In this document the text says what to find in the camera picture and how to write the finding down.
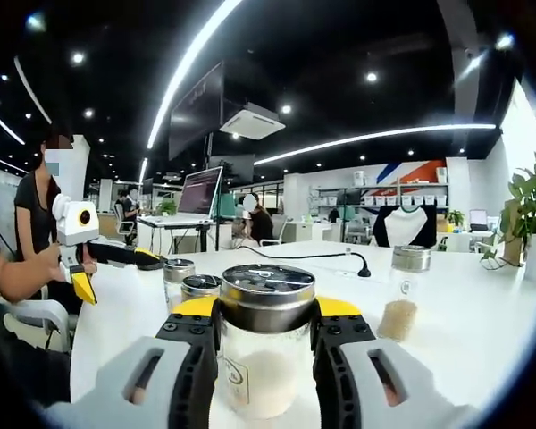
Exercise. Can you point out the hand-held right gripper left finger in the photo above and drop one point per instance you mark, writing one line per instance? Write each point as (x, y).
(125, 371)

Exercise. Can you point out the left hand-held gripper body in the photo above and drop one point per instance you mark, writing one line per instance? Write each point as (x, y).
(69, 223)

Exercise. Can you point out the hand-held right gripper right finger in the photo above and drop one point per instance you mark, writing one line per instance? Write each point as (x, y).
(411, 380)

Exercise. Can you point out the small glass seasoning bottle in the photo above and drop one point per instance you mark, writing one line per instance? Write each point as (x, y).
(200, 286)
(176, 272)

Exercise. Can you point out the tall brown-granule seasoning bottle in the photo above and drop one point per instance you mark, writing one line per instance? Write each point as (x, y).
(399, 317)

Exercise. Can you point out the tall white-powder seasoning bottle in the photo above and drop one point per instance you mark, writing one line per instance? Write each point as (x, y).
(265, 357)

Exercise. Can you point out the person's left hand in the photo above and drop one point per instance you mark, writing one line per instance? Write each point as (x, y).
(56, 268)

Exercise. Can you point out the white chair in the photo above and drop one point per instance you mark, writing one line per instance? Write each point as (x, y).
(40, 317)

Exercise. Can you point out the white standing desk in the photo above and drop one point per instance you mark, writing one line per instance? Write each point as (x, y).
(178, 225)

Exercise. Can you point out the small green plant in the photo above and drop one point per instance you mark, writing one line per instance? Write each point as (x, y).
(455, 217)
(166, 207)

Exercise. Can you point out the open silver laptop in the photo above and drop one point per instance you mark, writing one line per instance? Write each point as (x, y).
(198, 194)

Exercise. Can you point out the person's dark clothing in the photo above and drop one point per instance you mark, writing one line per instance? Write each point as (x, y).
(22, 375)

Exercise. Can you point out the black and white shirt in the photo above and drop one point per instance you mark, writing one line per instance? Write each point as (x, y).
(404, 228)

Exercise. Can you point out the grey office chair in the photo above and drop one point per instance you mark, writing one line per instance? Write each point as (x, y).
(279, 230)

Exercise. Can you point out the large hanging dark screen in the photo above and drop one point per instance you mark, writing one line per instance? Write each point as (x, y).
(196, 111)

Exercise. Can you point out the brown paper bag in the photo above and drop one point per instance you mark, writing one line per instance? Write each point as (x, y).
(513, 232)

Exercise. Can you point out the shelf with white bins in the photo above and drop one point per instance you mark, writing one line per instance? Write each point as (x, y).
(384, 196)

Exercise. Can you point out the curved ceiling light strip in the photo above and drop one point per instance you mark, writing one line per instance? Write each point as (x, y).
(375, 136)
(183, 76)

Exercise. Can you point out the ceiling air conditioner unit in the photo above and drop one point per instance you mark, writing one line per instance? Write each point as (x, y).
(252, 121)

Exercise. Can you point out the potted green plant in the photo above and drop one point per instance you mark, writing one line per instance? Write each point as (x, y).
(533, 201)

